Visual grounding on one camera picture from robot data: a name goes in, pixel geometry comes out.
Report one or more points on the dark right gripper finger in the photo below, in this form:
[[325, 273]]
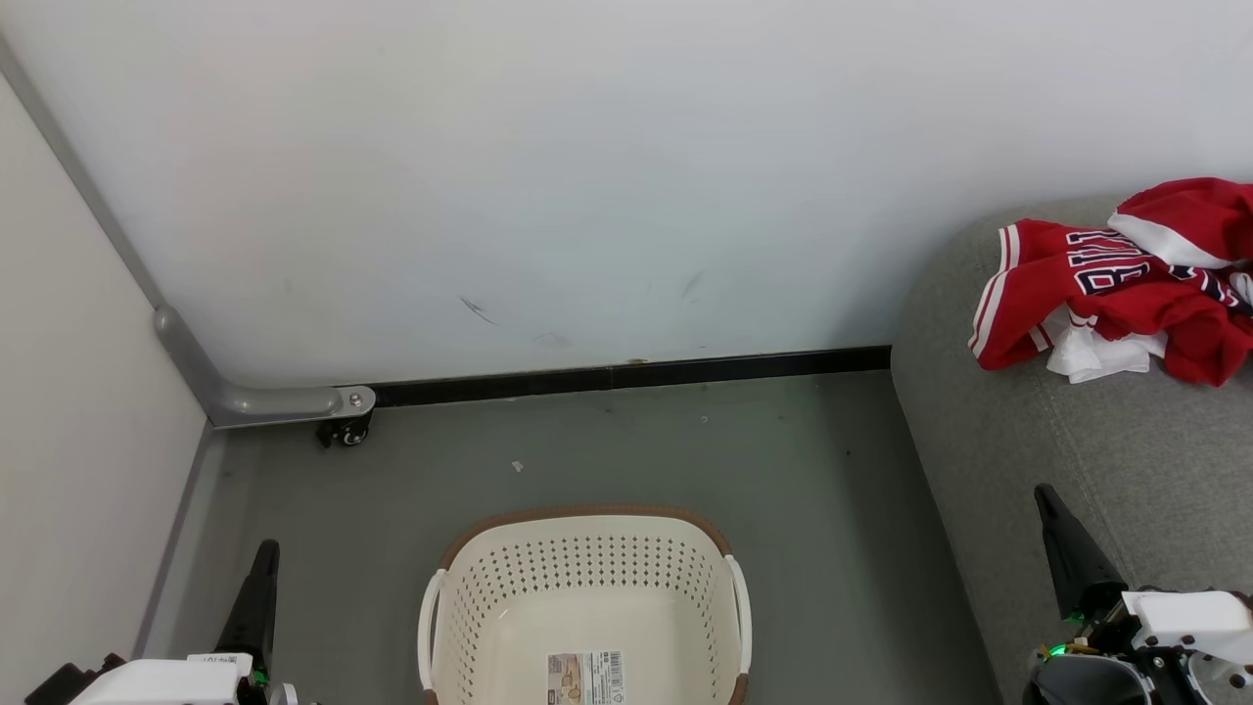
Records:
[[1077, 568]]

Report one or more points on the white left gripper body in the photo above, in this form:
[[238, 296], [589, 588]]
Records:
[[157, 685]]

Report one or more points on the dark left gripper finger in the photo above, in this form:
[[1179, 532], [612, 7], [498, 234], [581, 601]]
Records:
[[253, 607]]

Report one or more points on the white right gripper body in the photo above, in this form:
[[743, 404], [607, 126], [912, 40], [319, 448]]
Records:
[[1184, 617]]

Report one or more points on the grey fabric sofa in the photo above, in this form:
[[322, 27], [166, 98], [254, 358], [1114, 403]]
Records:
[[1028, 441]]

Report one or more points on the black caster wheel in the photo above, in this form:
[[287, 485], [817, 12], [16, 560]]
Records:
[[345, 432]]

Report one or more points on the cream plastic laundry basket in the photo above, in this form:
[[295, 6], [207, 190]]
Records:
[[587, 587]]

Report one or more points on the printed basket label sticker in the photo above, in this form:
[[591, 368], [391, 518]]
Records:
[[585, 681]]

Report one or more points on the black baseboard strip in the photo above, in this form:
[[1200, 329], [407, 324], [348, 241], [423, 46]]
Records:
[[636, 374]]

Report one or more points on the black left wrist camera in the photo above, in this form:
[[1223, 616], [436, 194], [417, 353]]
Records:
[[59, 685]]

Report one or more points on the grey metal partition frame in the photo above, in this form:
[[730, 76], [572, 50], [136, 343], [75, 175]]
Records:
[[255, 401]]

